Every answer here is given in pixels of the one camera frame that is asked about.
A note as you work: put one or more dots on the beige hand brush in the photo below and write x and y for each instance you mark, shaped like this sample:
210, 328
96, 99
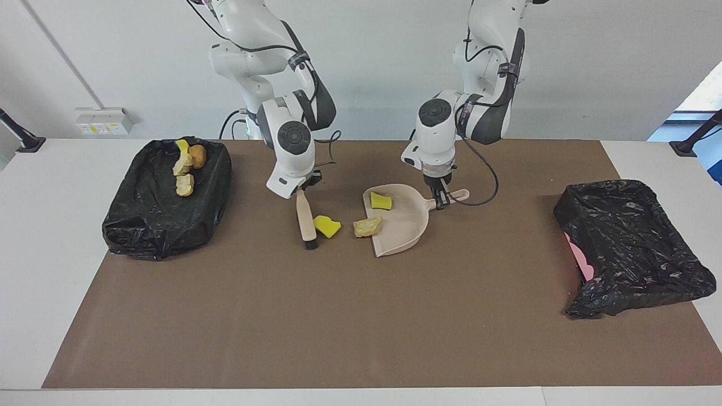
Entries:
306, 217

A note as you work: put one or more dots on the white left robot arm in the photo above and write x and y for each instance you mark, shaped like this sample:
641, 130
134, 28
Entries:
437, 135

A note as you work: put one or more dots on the wide yellow sponge piece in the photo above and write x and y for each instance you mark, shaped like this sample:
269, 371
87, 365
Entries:
327, 226

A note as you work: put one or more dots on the white wall socket box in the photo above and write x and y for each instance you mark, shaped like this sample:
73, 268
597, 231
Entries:
101, 121

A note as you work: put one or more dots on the beige plastic dustpan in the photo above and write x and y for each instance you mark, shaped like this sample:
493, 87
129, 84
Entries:
403, 225

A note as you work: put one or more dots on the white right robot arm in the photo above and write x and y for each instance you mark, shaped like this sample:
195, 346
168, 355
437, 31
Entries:
293, 141

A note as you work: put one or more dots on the black trash bag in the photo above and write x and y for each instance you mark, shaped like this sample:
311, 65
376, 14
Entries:
152, 220
632, 242

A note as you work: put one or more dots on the tan rock piece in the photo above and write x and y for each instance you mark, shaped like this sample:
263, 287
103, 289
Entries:
181, 164
368, 227

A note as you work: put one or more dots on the brown table mat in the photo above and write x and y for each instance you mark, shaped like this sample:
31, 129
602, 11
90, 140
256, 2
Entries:
361, 349

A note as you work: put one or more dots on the notched yellow sponge piece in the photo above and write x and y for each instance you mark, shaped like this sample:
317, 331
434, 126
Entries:
181, 146

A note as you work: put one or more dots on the black camera stand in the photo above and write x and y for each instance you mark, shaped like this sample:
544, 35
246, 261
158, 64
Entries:
22, 138
694, 141

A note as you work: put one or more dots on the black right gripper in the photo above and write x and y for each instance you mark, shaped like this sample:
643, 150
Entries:
311, 180

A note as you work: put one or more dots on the pink plastic bin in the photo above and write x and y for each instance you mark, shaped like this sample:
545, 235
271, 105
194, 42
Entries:
581, 259

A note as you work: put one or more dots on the brown bread roll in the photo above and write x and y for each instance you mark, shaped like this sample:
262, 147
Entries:
198, 157

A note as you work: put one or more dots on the golden croissant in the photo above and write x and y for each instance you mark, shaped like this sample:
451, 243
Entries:
185, 185

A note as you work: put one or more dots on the small yellow sponge piece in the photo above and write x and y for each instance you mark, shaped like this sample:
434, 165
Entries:
381, 201

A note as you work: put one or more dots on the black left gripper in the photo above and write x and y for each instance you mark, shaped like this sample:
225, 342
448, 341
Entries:
439, 180

